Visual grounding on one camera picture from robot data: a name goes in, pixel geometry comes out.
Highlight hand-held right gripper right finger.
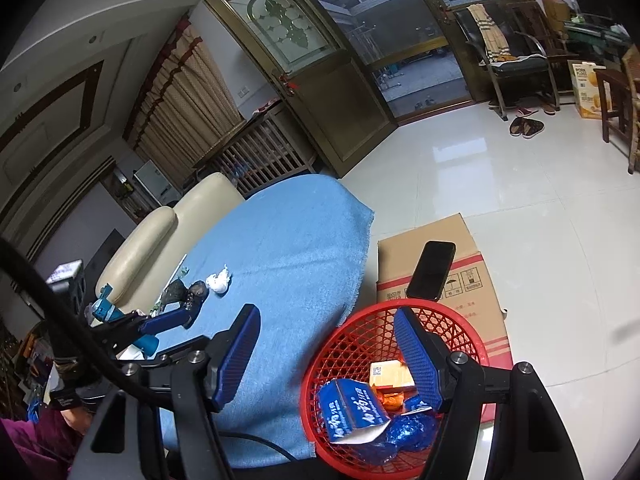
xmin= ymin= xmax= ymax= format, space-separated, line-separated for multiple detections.
xmin=394 ymin=306 xmax=585 ymax=480

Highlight blue white paper packet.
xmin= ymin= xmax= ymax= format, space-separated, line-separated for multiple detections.
xmin=316 ymin=379 xmax=392 ymax=446

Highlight beige striped curtains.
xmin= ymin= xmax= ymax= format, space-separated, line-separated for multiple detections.
xmin=122 ymin=17 xmax=248 ymax=176

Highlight wooden baby crib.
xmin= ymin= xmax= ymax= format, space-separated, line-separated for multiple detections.
xmin=192 ymin=105 xmax=318 ymax=198

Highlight dark wooden armchair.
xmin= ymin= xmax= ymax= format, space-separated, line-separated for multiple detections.
xmin=505 ymin=0 xmax=571 ymax=61

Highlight small red cardboard box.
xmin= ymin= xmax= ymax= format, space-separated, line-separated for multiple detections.
xmin=369 ymin=360 xmax=417 ymax=392

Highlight blue plastic bag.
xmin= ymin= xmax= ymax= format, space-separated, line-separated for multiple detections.
xmin=350 ymin=395 xmax=441 ymax=466

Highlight person's left forearm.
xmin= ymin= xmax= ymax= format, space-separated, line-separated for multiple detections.
xmin=0 ymin=402 xmax=101 ymax=480

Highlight dark display cabinet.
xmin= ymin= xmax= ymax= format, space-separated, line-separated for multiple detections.
xmin=110 ymin=165 xmax=151 ymax=221

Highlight white standing air conditioner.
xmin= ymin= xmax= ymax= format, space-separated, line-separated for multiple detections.
xmin=132 ymin=160 xmax=182 ymax=206

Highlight black television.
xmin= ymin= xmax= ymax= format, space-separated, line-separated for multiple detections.
xmin=82 ymin=229 xmax=126 ymax=281

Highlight green glass side table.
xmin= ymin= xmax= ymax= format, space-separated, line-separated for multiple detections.
xmin=562 ymin=10 xmax=633 ymax=61

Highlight brown cardboard carton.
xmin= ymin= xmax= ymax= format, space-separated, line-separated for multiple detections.
xmin=540 ymin=0 xmax=573 ymax=23

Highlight yellow printed carton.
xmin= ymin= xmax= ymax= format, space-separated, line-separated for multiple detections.
xmin=567 ymin=60 xmax=613 ymax=120

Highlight cream leather sofa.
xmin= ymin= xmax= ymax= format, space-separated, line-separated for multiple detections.
xmin=95 ymin=172 xmax=246 ymax=316

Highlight black cable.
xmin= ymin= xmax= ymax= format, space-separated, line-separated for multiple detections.
xmin=0 ymin=237 xmax=313 ymax=463

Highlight red plastic basket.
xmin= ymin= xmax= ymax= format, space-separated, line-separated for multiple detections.
xmin=300 ymin=300 xmax=492 ymax=480

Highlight teal thermos bottle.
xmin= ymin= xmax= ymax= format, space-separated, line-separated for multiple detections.
xmin=85 ymin=284 xmax=161 ymax=356

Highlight white crumpled tissue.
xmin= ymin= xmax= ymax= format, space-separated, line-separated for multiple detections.
xmin=205 ymin=267 xmax=233 ymax=295

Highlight large cardboard box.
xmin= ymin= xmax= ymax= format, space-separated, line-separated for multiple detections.
xmin=376 ymin=212 xmax=516 ymax=426

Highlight metal chair black cushion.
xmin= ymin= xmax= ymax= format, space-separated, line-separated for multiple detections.
xmin=455 ymin=2 xmax=563 ymax=121

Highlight black smartphone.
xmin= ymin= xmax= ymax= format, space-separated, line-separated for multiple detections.
xmin=405 ymin=241 xmax=457 ymax=303

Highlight open brown glass door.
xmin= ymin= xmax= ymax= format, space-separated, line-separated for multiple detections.
xmin=204 ymin=0 xmax=401 ymax=178

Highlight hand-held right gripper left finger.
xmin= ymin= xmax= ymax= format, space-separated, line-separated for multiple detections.
xmin=67 ymin=304 xmax=262 ymax=480

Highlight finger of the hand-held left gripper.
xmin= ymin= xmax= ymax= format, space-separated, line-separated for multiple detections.
xmin=97 ymin=304 xmax=202 ymax=351
xmin=119 ymin=335 xmax=212 ymax=367

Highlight brown wooden chair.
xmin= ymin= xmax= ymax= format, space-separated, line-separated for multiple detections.
xmin=595 ymin=42 xmax=640 ymax=176

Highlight striped beige towel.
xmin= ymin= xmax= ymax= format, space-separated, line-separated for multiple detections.
xmin=467 ymin=4 xmax=513 ymax=58

